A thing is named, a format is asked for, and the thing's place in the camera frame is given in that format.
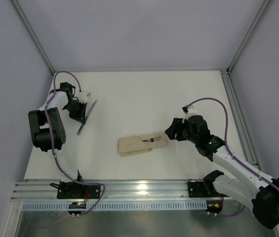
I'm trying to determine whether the green handled knife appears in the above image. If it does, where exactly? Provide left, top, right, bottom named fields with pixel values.
left=77, top=99, right=98, bottom=135

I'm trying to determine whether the silver fork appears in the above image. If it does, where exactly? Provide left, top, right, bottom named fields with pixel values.
left=142, top=135, right=162, bottom=143

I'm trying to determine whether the beige cloth napkin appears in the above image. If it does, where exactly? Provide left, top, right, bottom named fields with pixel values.
left=117, top=132, right=168, bottom=157

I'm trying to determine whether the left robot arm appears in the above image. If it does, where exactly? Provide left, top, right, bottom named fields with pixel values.
left=28, top=82, right=87, bottom=195

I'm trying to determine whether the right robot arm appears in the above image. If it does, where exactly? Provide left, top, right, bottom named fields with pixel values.
left=165, top=115, right=279, bottom=229

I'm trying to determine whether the right controller board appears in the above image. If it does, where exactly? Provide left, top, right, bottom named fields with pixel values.
left=206, top=200, right=223, bottom=217

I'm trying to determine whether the controller board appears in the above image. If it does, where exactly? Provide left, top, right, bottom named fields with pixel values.
left=206, top=200, right=223, bottom=217
left=67, top=201, right=86, bottom=217

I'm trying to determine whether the left controller board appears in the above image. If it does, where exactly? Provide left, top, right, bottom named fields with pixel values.
left=67, top=201, right=86, bottom=217

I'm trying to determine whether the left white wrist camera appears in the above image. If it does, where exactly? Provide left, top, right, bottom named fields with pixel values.
left=77, top=91, right=91, bottom=103

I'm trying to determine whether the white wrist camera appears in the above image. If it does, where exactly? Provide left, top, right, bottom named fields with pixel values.
left=182, top=105, right=200, bottom=120
left=77, top=91, right=91, bottom=103

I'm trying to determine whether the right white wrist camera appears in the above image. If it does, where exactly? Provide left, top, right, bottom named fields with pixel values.
left=182, top=105, right=200, bottom=120

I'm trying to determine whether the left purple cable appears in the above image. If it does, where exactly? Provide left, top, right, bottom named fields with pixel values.
left=43, top=71, right=105, bottom=217

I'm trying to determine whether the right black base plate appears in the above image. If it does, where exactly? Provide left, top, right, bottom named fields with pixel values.
left=187, top=179, right=227, bottom=198

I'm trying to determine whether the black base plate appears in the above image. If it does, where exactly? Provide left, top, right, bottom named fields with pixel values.
left=50, top=182, right=101, bottom=199
left=187, top=179, right=227, bottom=198

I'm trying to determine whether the right aluminium side rail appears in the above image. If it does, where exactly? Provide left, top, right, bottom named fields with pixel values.
left=220, top=69, right=260, bottom=169

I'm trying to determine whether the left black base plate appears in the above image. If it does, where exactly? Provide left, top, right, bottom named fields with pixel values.
left=50, top=182, right=101, bottom=199

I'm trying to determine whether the slotted cable duct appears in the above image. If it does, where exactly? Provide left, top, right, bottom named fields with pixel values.
left=22, top=200, right=206, bottom=211

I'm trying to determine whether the front aluminium rail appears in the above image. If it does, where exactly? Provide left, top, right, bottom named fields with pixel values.
left=9, top=179, right=279, bottom=202

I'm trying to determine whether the left frame post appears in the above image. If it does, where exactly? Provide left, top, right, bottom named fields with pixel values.
left=9, top=0, right=56, bottom=75

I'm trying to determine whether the frame post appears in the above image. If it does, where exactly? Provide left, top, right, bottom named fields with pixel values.
left=9, top=0, right=56, bottom=75
left=227, top=0, right=274, bottom=73

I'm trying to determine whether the right frame post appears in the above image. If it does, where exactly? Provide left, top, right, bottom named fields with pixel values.
left=227, top=0, right=274, bottom=73

